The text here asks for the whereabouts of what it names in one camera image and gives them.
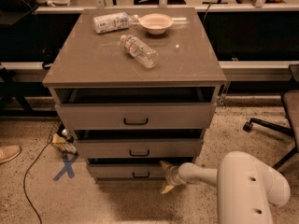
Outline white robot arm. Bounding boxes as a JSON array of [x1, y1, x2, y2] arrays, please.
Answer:
[[161, 151, 291, 224]]

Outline black office chair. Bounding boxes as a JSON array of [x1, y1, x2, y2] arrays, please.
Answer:
[[242, 63, 299, 170]]

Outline black floor cable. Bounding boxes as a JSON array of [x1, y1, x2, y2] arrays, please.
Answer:
[[22, 142, 52, 224]]

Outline beige shoe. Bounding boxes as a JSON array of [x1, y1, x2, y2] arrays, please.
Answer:
[[0, 145, 21, 163]]

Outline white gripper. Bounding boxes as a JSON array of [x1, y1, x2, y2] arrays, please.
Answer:
[[160, 161, 181, 194]]

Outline grey drawer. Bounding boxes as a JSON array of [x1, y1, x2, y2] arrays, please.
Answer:
[[87, 165, 164, 179], [55, 104, 216, 130], [74, 139, 203, 158]]

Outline white bowl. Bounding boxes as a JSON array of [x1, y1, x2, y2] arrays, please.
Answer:
[[139, 13, 173, 35]]

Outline wire basket with items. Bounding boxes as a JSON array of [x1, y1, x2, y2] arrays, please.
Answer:
[[48, 121, 78, 155]]

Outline white labelled plastic bottle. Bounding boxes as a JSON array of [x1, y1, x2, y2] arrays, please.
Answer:
[[93, 12, 139, 34]]

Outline blue tape cross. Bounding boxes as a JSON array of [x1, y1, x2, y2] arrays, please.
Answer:
[[53, 154, 78, 181]]

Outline black stand left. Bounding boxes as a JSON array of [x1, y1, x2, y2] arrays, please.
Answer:
[[0, 68, 34, 116]]

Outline grey drawer cabinet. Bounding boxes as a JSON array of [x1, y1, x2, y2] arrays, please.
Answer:
[[42, 7, 227, 185]]

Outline clear plastic water bottle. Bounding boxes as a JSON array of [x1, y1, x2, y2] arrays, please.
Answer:
[[121, 35, 158, 68]]

